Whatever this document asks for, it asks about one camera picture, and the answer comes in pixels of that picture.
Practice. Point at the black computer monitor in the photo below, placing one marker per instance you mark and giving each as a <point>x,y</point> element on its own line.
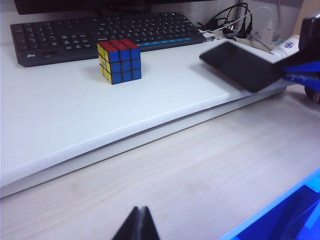
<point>75,6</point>

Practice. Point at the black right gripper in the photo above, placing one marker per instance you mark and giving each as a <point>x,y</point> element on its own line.
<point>311,32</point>

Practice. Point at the white power adapter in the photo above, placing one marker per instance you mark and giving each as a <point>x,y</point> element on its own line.
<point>268,32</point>

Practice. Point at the white desk riser board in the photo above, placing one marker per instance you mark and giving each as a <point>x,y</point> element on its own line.
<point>75,112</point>

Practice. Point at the black computer keyboard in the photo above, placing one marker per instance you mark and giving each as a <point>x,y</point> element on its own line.
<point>62,37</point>

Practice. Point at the blue plastic bin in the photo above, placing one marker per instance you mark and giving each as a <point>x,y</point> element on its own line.
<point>282,210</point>

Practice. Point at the Rubik's cube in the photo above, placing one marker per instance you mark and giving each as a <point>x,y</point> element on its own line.
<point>121,63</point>

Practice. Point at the brown cardboard box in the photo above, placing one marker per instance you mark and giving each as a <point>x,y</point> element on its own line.
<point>306,12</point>

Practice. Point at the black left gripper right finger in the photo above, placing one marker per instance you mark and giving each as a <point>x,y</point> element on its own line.
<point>149,226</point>

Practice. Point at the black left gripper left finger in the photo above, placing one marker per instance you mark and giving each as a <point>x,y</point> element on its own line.
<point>128,226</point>

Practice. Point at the grey riser base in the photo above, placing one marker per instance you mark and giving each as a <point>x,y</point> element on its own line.
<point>175,125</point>

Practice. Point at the black smartphone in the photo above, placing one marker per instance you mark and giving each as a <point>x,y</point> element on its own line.
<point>240,66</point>

